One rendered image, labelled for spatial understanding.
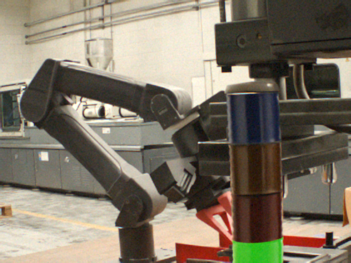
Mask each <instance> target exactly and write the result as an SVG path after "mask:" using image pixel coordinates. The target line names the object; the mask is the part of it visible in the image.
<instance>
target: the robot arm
mask: <svg viewBox="0 0 351 263"><path fill-rule="evenodd" d="M224 91H225V90H221V91H218V92H217V93H216V94H214V95H212V96H211V97H210V98H208V99H207V100H205V101H203V102H202V103H201V104H199V105H196V106H195V107H194V108H192V100H191V97H190V95H189V94H188V92H187V91H186V90H184V89H182V88H178V87H175V86H171V85H167V84H163V83H155V82H152V81H147V80H142V79H138V78H133V77H130V76H124V75H120V74H117V73H112V72H110V71H105V70H100V69H96V68H92V67H89V66H85V65H83V64H80V61H79V60H76V59H75V60H73V59H64V60H62V59H54V58H47V59H45V60H44V61H43V64H42V65H41V67H40V68H39V70H38V71H37V73H36V74H35V76H34V77H33V79H32V81H31V82H30V83H29V85H28V86H27V88H26V89H25V91H24V93H23V95H22V96H21V99H20V102H19V109H20V112H21V115H22V117H24V118H25V120H27V121H30V122H32V123H33V124H34V125H35V127H37V128H38V129H39V130H44V131H45V132H46V133H47V134H48V135H50V136H52V137H53V138H55V139H56V140H57V141H59V143H60V144H61V145H63V146H64V147H65V148H66V149H67V150H68V152H69V153H70V154H71V155H73V156H74V157H75V158H76V159H77V160H78V161H79V162H80V164H81V165H82V166H83V167H84V168H85V169H86V170H87V171H88V172H89V174H90V175H92V176H93V178H94V179H95V180H96V181H97V182H98V183H99V184H100V185H101V186H102V187H103V188H104V189H105V192H106V193H107V194H108V196H109V197H111V198H112V199H113V202H112V205H113V206H114V207H115V208H116V209H117V210H118V211H119V212H120V213H119V215H118V216H117V218H116V220H115V227H118V240H119V246H120V255H119V256H118V259H116V260H113V261H110V262H104V263H170V262H174V261H176V250H172V249H163V248H158V249H154V233H153V225H152V224H150V223H149V222H150V221H151V220H154V217H155V216H157V215H159V214H161V213H162V212H163V211H164V210H165V208H166V207H167V198H169V199H170V200H171V201H173V202H174V203H175V204H176V203H177V202H178V201H179V200H181V199H182V198H184V196H185V195H187V198H188V200H187V201H185V202H184V205H185V206H186V209H187V210H191V209H194V208H195V209H196V211H197V213H196V214H195V215H196V217H197V219H199V220H200V221H202V222H204V223H205V224H207V225H208V226H210V227H212V228H213V229H214V230H216V231H217V232H219V233H220V234H221V235H222V236H223V237H224V238H226V239H227V240H228V241H229V242H230V243H232V244H233V240H232V238H233V234H232V229H233V228H232V226H231V222H232V221H233V220H232V217H231V216H232V211H231V207H232V205H231V195H230V194H231V192H230V191H231V187H230V182H231V178H230V177H227V176H211V175H200V171H199V161H200V160H199V147H198V143H201V142H210V141H215V140H225V139H226V127H227V126H210V115H209V104H210V103H223V102H227V96H226V95H232V94H233V93H227V94H225V93H224ZM73 95H75V96H80V97H82V98H88V99H91V100H95V101H98V102H101V103H105V104H108V105H112V106H116V107H119V108H123V109H125V110H127V111H129V112H132V113H136V114H139V117H142V118H146V119H149V120H153V121H156V122H159V123H160V125H161V127H162V129H163V131H164V130H173V129H177V128H180V129H179V130H177V131H176V132H175V133H174V134H173V135H172V138H171V140H172V142H173V144H174V146H175V149H176V150H177V152H178V154H179V156H180V158H178V159H174V160H167V161H165V162H164V163H163V164H162V165H161V166H159V167H158V168H157V169H155V170H154V171H153V172H152V173H151V174H150V175H149V174H148V173H146V174H143V175H142V174H141V173H140V172H139V171H138V170H137V169H136V168H135V167H134V166H132V165H131V164H129V163H127V162H126V161H125V160H123V159H122V158H121V157H120V156H118V155H117V154H116V153H115V152H114V151H113V149H112V148H110V147H109V146H108V145H107V144H106V143H105V142H104V141H103V139H102V138H101V137H99V136H98V135H97V134H96V133H95V132H94V131H93V130H92V129H91V128H90V126H89V125H88V124H87V123H86V122H85V121H84V120H83V119H82V118H81V117H80V116H79V113H78V112H77V111H76V110H75V109H74V108H73V107H72V106H73V105H74V102H72V99H73ZM197 116H199V117H197ZM215 215H218V216H220V217H221V218H222V219H223V221H224V224H225V226H226V227H227V229H228V231H229V232H228V231H226V230H225V229H224V228H223V227H222V226H221V224H220V223H219V222H218V221H217V220H216V219H215V218H214V217H213V216H215Z"/></svg>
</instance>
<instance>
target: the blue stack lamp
mask: <svg viewBox="0 0 351 263"><path fill-rule="evenodd" d="M226 96H227V102H226V103H227V106H228V108H227V113H228V118H227V119H228V130H229V132H228V136H229V142H228V143H238V144H242V143H269V142H275V141H279V140H281V137H280V135H281V130H280V125H281V123H280V113H279V112H280V106H279V102H280V99H279V98H278V93H254V94H247V93H243V94H232V95H226Z"/></svg>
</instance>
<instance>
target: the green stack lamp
mask: <svg viewBox="0 0 351 263"><path fill-rule="evenodd" d="M232 250H233V263H283V237H282V238H280V239H278V240H273V241H271V242H262V243H250V244H247V243H240V242H236V241H234V240H233V248H232Z"/></svg>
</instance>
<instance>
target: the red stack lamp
mask: <svg viewBox="0 0 351 263"><path fill-rule="evenodd" d="M230 195H231V205H232V207H231V211H232V216H231V217H232V220H233V221H232V222H231V226H232V228H233V229H232V234H233V238H232V240H234V241H236V242H240V243H247V244H250V243H262V242H271V241H273V240H278V239H280V238H282V237H283V233H282V232H283V229H284V228H283V218H282V216H283V204H282V201H283V197H282V195H283V191H282V190H280V191H277V192H272V193H265V194H241V195H238V194H233V193H231V194H230Z"/></svg>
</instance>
